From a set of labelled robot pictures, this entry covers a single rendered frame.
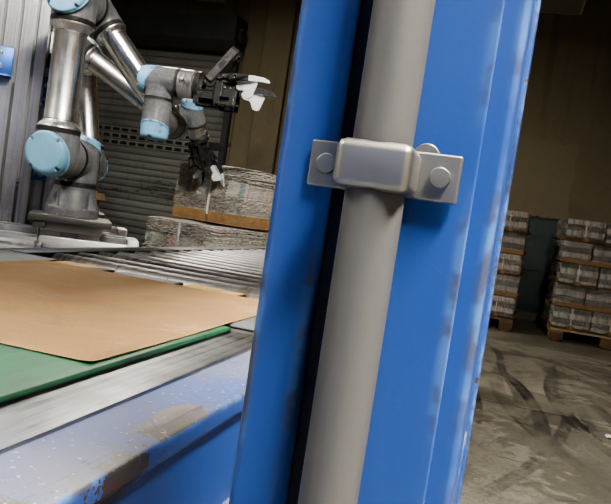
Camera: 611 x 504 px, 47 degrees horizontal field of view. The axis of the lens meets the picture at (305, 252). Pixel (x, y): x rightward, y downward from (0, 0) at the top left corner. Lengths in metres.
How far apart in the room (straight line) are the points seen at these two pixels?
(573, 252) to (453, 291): 7.56
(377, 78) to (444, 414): 0.11
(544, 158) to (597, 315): 2.52
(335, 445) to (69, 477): 0.14
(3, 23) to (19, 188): 0.49
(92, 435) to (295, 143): 0.20
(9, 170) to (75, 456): 1.96
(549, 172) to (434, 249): 9.28
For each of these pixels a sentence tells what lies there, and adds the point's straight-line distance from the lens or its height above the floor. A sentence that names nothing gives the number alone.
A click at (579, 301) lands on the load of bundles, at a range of 7.83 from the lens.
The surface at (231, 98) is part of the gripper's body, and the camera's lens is 1.85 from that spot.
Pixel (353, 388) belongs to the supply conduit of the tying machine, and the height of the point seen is 0.87.
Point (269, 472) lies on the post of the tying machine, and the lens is 0.27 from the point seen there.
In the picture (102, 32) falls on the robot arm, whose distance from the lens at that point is 2.14.
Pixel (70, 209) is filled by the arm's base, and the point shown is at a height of 0.84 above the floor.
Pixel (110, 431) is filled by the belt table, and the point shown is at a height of 0.79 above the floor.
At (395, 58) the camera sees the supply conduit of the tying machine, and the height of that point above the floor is 0.97.
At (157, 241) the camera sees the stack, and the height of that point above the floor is 0.73.
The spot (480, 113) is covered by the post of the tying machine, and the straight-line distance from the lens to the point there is 0.25.
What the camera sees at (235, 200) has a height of 0.94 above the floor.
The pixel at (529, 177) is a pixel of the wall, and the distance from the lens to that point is 9.50.
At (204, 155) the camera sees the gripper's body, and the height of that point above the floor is 1.09.
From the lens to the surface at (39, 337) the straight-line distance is 0.57.
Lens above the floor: 0.92
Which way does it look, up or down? 3 degrees down
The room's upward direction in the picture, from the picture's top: 8 degrees clockwise
